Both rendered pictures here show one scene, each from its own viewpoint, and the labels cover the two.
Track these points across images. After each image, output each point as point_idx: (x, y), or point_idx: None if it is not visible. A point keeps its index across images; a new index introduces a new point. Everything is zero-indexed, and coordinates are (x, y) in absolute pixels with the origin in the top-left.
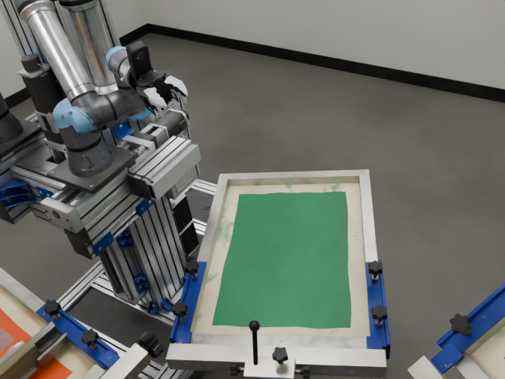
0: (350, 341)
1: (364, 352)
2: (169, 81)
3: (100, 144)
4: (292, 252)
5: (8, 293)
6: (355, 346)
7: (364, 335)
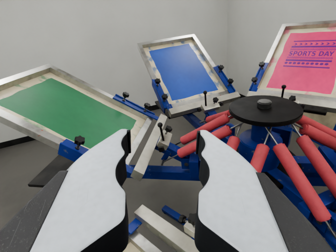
0: (139, 241)
1: (144, 216)
2: (102, 197)
3: None
4: None
5: None
6: (140, 237)
7: (126, 249)
